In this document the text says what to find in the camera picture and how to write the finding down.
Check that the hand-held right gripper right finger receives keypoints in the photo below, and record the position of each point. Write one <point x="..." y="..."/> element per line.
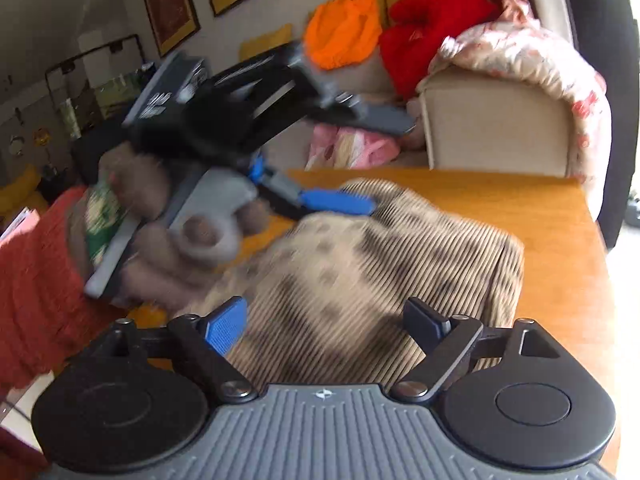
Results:
<point x="425" y="327"/>

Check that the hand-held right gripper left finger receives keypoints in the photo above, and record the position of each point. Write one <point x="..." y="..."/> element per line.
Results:
<point x="227" y="327"/>

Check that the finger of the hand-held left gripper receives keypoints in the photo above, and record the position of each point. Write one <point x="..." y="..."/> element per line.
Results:
<point x="335" y="201"/>
<point x="380" y="119"/>

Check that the person's left forearm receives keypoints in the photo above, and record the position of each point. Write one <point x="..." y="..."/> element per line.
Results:
<point x="40" y="285"/>

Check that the person's left hand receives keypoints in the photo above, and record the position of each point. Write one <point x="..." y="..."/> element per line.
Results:
<point x="165" y="275"/>

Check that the pink cloth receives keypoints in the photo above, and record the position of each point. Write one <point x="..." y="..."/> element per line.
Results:
<point x="350" y="147"/>

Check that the orange pumpkin cushion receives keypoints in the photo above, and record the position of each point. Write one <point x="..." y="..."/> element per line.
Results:
<point x="340" y="30"/>

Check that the beige sofa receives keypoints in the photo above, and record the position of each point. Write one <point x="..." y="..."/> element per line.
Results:
<point x="490" y="120"/>

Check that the red jacket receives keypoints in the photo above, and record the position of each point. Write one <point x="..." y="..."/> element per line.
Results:
<point x="440" y="10"/>

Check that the black metal shelf rack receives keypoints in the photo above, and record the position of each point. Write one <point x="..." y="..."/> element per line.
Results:
<point x="90" y="85"/>

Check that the floral blanket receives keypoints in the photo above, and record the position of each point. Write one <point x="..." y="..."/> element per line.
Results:
<point x="540" y="50"/>

